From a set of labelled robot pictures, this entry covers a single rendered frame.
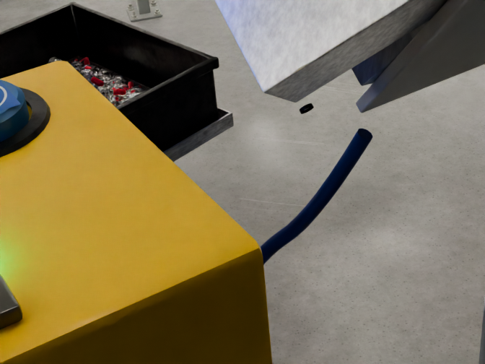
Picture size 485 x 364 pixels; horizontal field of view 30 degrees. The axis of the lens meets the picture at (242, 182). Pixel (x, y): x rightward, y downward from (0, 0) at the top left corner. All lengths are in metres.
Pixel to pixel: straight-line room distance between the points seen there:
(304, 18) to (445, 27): 0.11
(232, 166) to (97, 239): 1.98
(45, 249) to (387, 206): 1.83
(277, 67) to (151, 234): 0.38
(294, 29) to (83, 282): 0.41
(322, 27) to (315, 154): 1.64
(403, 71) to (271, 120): 1.70
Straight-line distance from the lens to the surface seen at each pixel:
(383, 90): 0.77
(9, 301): 0.25
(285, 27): 0.65
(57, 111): 0.35
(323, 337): 1.77
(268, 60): 0.65
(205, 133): 0.81
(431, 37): 0.70
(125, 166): 0.31
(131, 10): 3.16
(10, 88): 0.35
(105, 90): 0.85
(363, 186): 2.15
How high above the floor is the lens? 1.24
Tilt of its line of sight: 34 degrees down
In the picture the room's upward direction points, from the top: 6 degrees counter-clockwise
